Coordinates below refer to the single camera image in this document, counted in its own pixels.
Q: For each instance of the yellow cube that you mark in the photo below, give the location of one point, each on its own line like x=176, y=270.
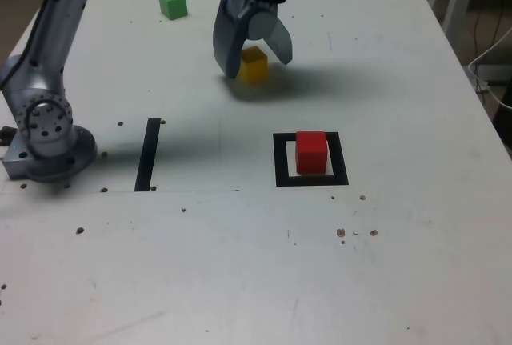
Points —
x=256, y=66

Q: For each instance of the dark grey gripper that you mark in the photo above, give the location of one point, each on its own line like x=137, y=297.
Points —
x=260, y=5

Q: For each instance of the red cube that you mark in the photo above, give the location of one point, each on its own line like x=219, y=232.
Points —
x=312, y=153

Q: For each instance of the black tape strip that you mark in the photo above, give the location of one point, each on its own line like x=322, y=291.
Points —
x=146, y=161

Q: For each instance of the green cube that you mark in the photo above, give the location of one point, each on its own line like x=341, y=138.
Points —
x=173, y=4

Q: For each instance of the black tape square outline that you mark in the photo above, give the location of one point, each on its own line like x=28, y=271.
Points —
x=280, y=161

